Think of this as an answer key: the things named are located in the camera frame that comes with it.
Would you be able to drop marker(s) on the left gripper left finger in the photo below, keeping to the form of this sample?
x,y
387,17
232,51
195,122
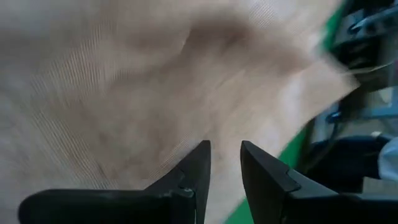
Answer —
x,y
189,186

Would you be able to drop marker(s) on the pink waffle-knit shirt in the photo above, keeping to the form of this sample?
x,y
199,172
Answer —
x,y
124,93

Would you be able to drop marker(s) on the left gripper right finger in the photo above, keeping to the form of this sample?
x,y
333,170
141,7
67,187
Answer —
x,y
273,193

